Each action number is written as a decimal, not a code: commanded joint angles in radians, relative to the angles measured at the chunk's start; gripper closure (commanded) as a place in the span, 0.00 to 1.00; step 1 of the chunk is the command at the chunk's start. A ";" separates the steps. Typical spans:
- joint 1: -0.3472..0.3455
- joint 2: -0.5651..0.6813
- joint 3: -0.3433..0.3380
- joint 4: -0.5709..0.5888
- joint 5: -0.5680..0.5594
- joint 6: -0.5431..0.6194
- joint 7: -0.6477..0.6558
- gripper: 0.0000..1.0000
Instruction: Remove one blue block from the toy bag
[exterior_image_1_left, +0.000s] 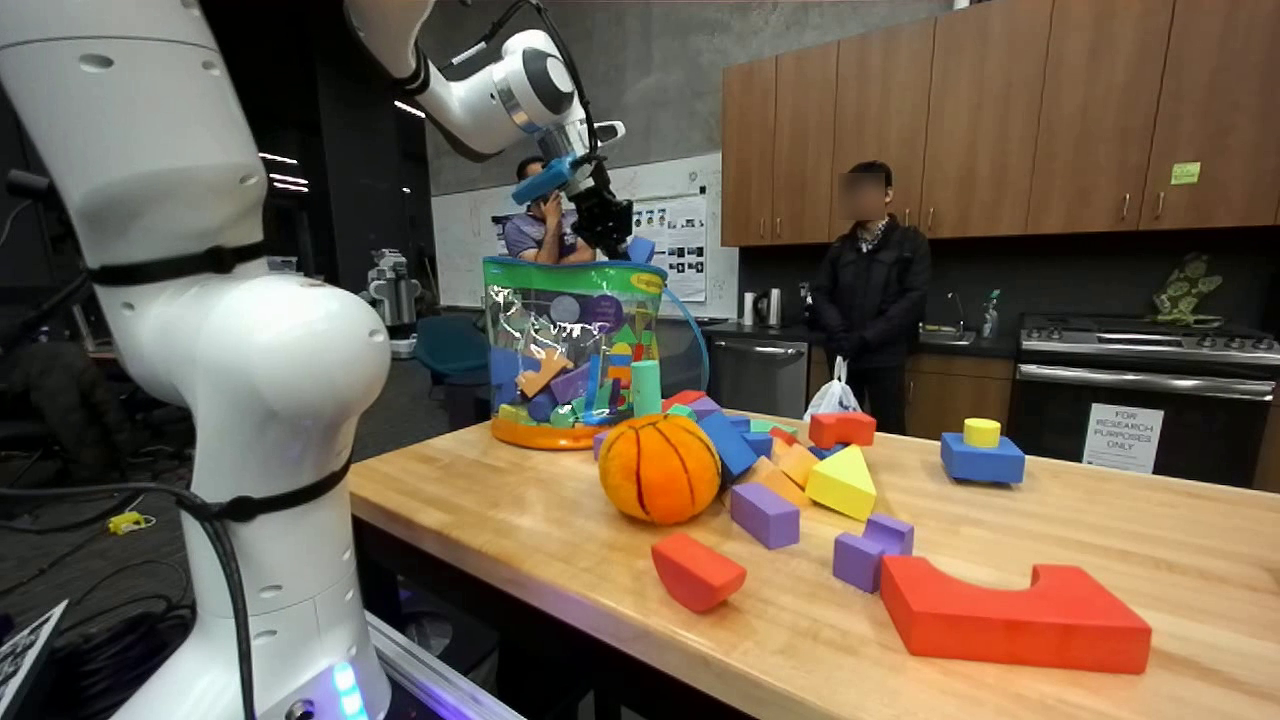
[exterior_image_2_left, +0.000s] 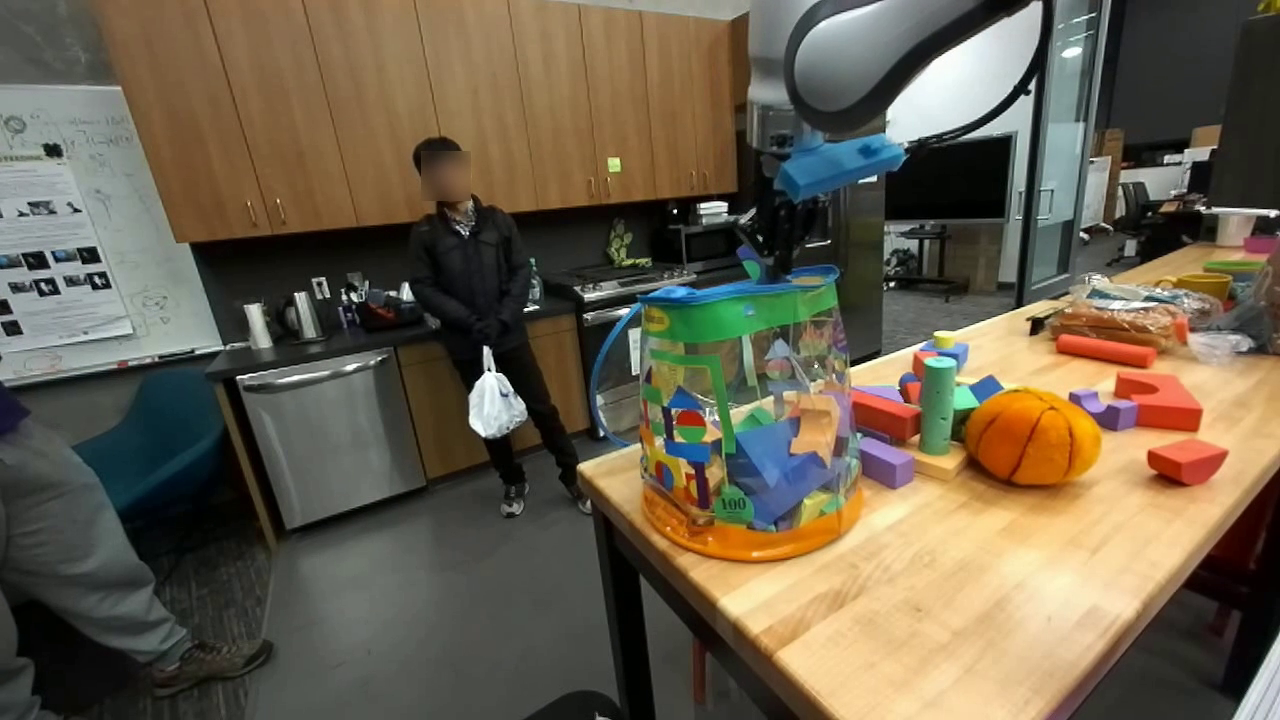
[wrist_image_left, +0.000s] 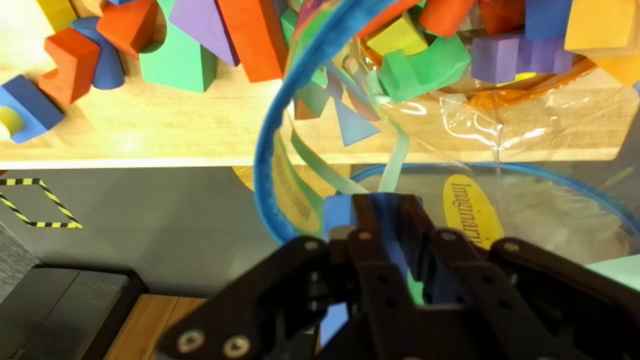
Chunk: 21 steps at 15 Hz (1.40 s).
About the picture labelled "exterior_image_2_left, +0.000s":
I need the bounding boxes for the green potted plant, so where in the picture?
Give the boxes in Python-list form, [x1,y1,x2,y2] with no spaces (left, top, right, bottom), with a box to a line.
[605,215,646,271]

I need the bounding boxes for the purple stepped foam block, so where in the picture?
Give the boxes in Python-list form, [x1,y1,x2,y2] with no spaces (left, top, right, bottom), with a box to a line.
[1064,383,1143,438]

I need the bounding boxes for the stainless steel dishwasher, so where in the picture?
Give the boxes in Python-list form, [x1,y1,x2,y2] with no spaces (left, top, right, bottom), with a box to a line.
[230,343,432,536]

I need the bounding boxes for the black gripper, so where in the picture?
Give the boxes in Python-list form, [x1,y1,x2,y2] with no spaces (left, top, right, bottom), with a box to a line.
[737,198,822,283]

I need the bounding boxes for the blue foam block with notch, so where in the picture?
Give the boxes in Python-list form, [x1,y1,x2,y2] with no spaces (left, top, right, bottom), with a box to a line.
[914,339,974,380]

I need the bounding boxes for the clear plastic bag of toys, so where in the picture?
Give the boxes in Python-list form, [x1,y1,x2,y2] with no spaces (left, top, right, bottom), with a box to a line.
[1038,269,1193,360]

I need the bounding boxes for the orange plush basketball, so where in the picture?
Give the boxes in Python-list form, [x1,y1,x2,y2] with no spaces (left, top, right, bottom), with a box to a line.
[961,383,1107,491]

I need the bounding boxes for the purple foam cube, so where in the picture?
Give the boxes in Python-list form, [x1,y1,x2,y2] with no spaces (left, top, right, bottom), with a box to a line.
[854,433,923,491]

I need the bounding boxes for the white plastic shopping bag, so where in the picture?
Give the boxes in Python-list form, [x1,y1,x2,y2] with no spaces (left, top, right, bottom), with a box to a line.
[465,343,530,444]

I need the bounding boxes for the blue chair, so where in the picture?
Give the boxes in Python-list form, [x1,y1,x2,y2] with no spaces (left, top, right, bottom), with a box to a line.
[66,370,230,521]

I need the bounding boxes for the brown wooden wall cabinets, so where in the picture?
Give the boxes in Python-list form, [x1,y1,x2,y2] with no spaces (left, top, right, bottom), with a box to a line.
[83,0,748,249]

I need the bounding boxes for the large red arch block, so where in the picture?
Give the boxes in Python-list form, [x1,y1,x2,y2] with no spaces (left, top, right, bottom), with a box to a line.
[1107,370,1208,438]

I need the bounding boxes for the black wall monitor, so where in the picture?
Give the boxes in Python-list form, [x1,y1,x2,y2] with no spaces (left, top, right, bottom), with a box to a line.
[885,134,1019,230]

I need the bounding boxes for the red rectangular foam block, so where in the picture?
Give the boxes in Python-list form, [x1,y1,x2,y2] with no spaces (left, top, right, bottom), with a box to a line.
[847,383,923,447]

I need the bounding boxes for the red foam cylinder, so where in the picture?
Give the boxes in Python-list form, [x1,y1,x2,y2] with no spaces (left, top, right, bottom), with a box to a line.
[1050,328,1165,374]

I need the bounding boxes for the whiteboard with printed sheets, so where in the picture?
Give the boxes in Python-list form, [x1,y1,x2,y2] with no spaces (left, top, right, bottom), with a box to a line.
[0,81,226,393]

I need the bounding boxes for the person in black jacket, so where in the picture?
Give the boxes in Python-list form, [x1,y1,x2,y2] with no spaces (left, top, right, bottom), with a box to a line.
[406,134,595,521]

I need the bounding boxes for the small red foam block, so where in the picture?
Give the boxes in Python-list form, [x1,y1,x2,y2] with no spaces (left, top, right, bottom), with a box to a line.
[1143,438,1230,488]

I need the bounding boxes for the stainless steel oven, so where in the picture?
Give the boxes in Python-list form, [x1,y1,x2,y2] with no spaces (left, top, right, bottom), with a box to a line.
[567,259,750,444]

